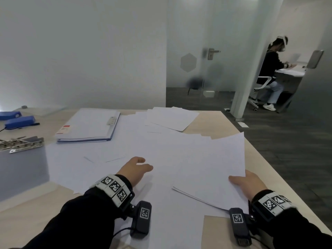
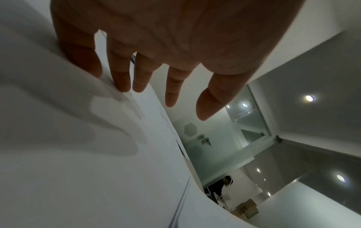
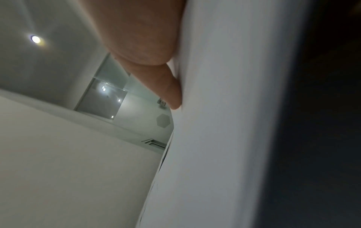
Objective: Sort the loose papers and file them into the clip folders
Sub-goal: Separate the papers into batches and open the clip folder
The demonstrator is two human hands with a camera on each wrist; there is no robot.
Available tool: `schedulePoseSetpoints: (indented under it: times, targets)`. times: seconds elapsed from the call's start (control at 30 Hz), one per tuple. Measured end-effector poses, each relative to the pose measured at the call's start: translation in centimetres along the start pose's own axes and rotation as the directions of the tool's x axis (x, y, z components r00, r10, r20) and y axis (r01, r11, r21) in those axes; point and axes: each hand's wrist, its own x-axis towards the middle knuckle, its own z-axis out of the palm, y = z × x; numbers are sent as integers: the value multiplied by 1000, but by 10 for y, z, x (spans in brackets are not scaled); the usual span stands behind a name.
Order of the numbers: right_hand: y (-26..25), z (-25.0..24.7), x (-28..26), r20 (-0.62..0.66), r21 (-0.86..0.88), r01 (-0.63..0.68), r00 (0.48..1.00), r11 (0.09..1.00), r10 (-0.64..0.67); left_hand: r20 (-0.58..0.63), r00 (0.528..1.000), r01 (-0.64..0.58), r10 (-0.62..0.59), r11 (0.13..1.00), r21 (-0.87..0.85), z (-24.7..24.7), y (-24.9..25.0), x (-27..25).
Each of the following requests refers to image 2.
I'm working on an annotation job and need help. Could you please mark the person's left hand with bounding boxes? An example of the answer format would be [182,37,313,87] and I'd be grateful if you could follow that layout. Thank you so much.
[50,0,307,121]

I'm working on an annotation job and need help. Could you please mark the gray hexagon sticker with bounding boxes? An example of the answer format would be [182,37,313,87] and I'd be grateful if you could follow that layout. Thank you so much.
[184,122,198,137]

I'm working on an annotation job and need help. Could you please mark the pile of white paper sheets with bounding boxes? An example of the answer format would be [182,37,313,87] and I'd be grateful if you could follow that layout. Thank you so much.
[0,0,255,228]

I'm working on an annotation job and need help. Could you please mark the frosted glass door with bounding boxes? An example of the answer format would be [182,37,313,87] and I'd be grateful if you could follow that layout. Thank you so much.
[171,85,280,187]

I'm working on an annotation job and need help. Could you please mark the stacked cardboard boxes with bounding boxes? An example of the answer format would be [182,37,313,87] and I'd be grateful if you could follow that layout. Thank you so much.
[235,199,259,219]

